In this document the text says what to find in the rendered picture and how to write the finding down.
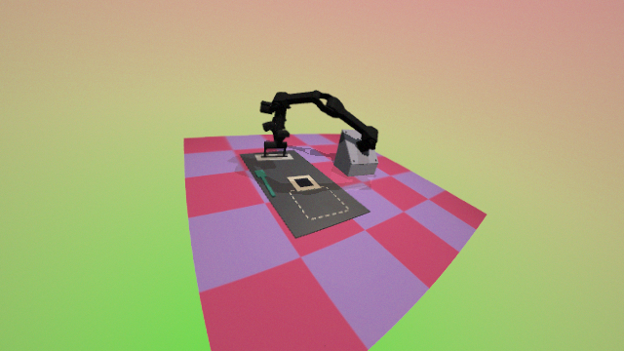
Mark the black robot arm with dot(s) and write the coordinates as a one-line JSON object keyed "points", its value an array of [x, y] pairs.
{"points": [[334, 108]]}

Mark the beige square tile with dark square center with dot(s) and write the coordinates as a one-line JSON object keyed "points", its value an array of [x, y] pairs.
{"points": [[303, 183]]}

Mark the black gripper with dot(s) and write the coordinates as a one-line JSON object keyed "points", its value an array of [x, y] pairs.
{"points": [[281, 133]]}

